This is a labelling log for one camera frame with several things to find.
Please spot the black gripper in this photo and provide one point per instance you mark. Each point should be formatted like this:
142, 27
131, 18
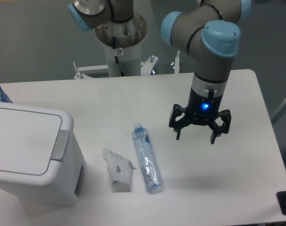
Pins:
201, 110

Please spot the white push-lid trash can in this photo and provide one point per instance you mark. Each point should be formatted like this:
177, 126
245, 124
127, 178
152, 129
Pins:
40, 158

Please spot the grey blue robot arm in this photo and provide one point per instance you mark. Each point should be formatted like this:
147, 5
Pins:
209, 35

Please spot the clear crushed plastic bottle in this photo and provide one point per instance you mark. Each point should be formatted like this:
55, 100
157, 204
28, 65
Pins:
147, 160

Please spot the crumpled white paper carton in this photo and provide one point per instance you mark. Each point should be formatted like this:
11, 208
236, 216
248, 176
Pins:
119, 169

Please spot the white pedestal base frame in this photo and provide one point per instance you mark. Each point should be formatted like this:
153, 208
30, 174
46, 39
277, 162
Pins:
93, 69

